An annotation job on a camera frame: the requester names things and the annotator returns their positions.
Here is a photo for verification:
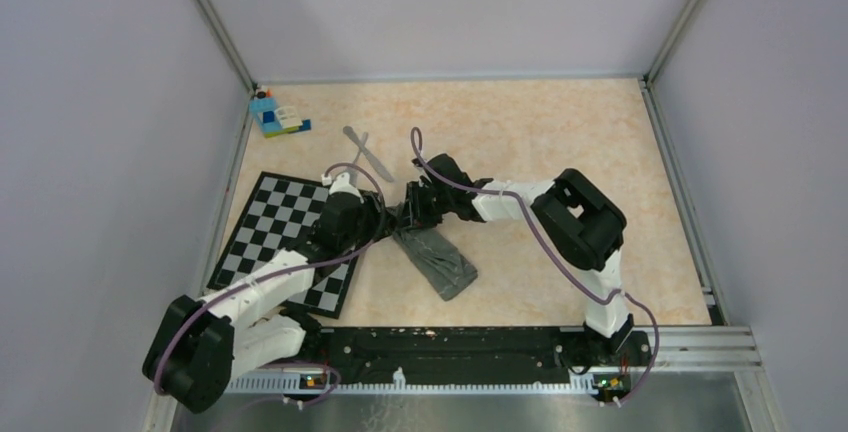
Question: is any silver fork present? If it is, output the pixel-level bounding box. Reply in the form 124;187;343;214
348;132;369;186

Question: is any grey cloth napkin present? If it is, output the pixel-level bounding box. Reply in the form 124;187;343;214
392;220;479;302

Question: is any grey slotted cable duct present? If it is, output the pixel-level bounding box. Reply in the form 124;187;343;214
225;369;598;396

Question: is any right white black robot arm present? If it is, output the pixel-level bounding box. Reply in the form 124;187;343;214
396;154;634;364

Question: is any colourful toy brick block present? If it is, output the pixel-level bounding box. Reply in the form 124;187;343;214
248;85;312;138

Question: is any silver table knife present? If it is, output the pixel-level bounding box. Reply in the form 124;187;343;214
342;125;395;183

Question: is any black white checkerboard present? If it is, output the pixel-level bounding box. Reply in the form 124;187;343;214
206;172;357;319

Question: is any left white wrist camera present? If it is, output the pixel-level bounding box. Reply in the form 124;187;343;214
321;172;362;201

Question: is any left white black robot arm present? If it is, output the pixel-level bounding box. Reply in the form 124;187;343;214
142;188;388;413

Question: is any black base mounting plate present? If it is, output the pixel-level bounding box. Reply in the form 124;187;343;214
294;326;651;386

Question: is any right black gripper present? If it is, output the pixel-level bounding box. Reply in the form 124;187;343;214
397;182;454;232

